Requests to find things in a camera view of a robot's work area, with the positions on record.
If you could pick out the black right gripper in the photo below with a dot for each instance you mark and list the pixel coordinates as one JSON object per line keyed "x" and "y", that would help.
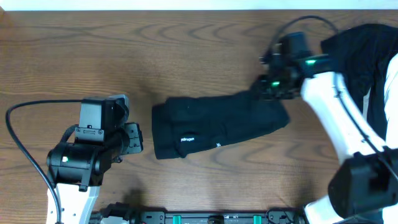
{"x": 262, "y": 94}

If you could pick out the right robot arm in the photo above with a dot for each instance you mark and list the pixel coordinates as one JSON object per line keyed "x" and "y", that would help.
{"x": 364, "y": 188}

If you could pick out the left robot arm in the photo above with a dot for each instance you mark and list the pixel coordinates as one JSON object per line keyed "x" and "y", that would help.
{"x": 78, "y": 163}

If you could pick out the dark clothes pile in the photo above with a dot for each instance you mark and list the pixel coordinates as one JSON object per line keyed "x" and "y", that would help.
{"x": 362, "y": 54}

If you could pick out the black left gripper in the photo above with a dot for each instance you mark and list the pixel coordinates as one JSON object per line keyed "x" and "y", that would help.
{"x": 134, "y": 137}

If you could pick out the black aluminium mounting rail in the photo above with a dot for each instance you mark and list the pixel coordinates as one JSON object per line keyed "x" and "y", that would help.
{"x": 269, "y": 217}

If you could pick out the dark teal t-shirt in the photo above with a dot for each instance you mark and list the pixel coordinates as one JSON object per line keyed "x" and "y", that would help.
{"x": 185, "y": 125}

